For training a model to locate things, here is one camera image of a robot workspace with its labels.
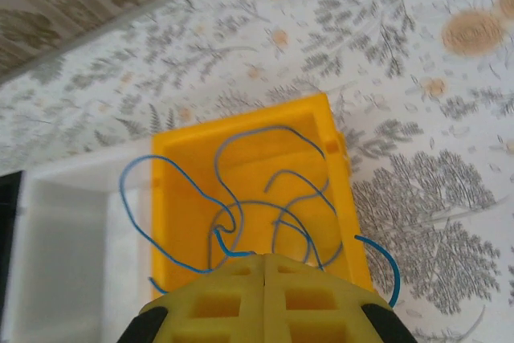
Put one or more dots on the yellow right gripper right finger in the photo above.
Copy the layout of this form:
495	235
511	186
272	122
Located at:
313	311

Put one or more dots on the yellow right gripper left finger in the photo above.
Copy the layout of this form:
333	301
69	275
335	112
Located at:
225	311

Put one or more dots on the yellow plastic bin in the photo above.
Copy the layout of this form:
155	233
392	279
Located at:
180	206

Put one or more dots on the white plastic bin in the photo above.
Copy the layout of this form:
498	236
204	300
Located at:
64	246

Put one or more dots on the black plastic bin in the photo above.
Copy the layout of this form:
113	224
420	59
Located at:
9	194

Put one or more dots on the floral patterned table cover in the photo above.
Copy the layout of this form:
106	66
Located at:
401	78

